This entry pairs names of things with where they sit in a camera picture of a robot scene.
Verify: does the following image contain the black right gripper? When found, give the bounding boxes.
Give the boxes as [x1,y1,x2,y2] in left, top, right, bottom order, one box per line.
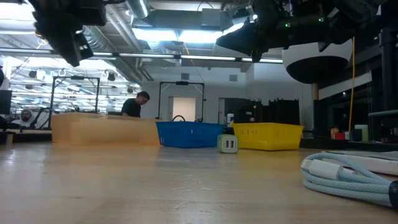
[216,0,299,63]

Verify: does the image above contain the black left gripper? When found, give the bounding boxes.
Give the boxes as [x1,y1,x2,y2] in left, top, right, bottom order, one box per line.
[29,0,108,68]

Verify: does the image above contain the light blue braided cable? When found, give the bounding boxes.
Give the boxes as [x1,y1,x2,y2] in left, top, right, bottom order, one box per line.
[300,152,398,210]

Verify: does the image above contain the black background cabinets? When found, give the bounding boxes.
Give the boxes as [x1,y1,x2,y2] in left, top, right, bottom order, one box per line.
[223,98,301,125]

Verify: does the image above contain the bright white door panel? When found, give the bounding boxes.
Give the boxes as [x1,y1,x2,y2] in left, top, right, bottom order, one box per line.
[172,96,197,122]

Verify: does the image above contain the dark background monitor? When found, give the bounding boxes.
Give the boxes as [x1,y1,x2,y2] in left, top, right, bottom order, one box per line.
[0,90,12,115]

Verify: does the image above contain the person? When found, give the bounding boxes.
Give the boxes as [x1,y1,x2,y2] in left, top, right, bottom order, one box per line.
[121,91,151,118]
[20,108,35,127]

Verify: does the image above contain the yellow plastic basket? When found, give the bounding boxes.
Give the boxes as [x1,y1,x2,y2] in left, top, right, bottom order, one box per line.
[231,122,305,152]

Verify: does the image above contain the green white USB charger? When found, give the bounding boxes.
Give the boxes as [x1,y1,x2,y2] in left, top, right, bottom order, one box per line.
[216,133,239,154]

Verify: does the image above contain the blue plastic basket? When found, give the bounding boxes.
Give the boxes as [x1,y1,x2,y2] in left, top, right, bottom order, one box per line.
[155,121,225,149]

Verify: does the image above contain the wooden background table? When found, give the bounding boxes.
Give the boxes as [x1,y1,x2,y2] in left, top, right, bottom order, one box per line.
[0,128,52,146]

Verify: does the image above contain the small red box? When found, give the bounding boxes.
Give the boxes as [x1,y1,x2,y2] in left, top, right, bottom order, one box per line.
[331,127,346,141]

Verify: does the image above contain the pale green container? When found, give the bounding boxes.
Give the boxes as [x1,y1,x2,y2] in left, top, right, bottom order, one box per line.
[354,124,369,142]

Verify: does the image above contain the black camera rig frame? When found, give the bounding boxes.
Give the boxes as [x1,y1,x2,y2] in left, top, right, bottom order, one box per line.
[158,81,206,123]
[49,75,101,129]

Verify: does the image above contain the yellow hanging cable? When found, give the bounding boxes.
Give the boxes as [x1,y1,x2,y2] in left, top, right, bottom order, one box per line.
[348,36,356,134]

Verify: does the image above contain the black vertical post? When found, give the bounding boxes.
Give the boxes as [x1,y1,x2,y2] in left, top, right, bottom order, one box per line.
[379,26,398,111]

